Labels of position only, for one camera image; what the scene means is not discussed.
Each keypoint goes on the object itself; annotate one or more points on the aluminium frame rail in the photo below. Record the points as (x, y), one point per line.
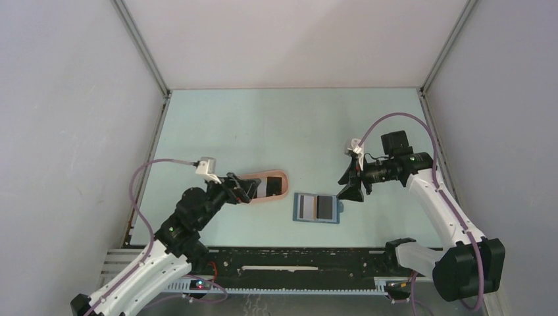
(117, 260)

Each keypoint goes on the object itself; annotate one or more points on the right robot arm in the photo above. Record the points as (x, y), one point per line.
(444, 218)

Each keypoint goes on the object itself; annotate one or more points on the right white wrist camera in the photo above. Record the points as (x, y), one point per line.
(354, 149)

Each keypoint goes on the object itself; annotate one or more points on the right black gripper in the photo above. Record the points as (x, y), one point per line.
(353, 190)

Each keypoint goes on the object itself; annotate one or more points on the gold credit card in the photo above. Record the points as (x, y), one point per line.
(314, 208)

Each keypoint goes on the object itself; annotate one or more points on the blue card holder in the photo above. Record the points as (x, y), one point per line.
(338, 209)

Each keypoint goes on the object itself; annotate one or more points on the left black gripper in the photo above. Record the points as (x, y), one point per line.
(229, 184)

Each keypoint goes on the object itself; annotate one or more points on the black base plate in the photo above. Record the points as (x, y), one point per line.
(291, 269)

